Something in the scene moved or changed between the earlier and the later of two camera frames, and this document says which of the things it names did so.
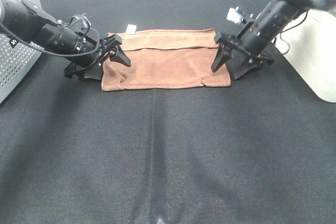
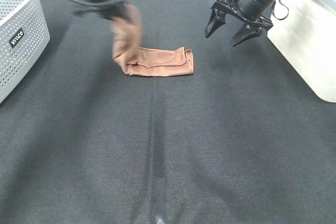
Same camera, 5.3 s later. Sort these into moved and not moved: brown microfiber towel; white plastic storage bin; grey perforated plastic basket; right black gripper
Moved: brown microfiber towel; right black gripper
Not moved: white plastic storage bin; grey perforated plastic basket
